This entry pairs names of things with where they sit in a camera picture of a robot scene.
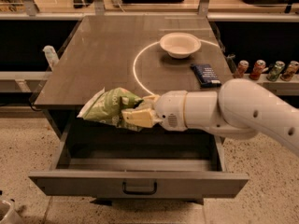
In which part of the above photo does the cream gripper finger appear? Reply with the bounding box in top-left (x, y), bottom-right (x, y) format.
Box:
top-left (121, 108), bottom-right (162, 128)
top-left (141, 94), bottom-right (160, 109)

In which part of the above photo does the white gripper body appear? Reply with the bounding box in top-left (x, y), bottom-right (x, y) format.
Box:
top-left (154, 91), bottom-right (187, 132)

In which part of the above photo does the green jalapeno chip bag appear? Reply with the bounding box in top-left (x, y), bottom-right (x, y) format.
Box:
top-left (78, 88), bottom-right (143, 132)

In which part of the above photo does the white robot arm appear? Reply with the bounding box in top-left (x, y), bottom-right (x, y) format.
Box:
top-left (121, 79), bottom-right (299, 156)

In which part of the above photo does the grey drawer cabinet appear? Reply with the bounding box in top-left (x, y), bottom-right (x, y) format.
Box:
top-left (35, 14), bottom-right (232, 134)

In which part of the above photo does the open grey top drawer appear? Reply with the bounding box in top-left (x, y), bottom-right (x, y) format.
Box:
top-left (29, 119), bottom-right (249, 201)

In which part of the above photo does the dark blue snack bar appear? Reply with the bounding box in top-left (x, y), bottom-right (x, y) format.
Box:
top-left (191, 63), bottom-right (221, 88)

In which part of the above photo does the white paper bowl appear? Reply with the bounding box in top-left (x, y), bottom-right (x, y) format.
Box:
top-left (160, 33), bottom-right (201, 59)

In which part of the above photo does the red soda can left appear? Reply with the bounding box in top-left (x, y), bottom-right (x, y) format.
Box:
top-left (234, 60), bottom-right (249, 78)

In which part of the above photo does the red soda can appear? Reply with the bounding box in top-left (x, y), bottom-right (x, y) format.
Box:
top-left (249, 60), bottom-right (266, 80)
top-left (234, 60), bottom-right (249, 78)

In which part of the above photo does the red soda can right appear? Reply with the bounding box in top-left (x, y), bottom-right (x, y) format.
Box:
top-left (249, 60), bottom-right (266, 80)

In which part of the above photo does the white bottle beside cabinet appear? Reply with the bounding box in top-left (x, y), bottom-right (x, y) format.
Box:
top-left (43, 45), bottom-right (59, 69)

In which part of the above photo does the green soda can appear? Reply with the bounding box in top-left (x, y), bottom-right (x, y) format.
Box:
top-left (266, 61), bottom-right (285, 81)

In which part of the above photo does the brown soda can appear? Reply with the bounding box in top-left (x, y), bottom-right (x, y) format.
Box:
top-left (280, 61), bottom-right (299, 81)

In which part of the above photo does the white bin bottom left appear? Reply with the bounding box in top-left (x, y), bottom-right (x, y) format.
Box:
top-left (0, 198), bottom-right (24, 224)

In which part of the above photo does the black drawer handle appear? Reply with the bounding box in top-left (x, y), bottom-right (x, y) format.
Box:
top-left (122, 182), bottom-right (158, 196)

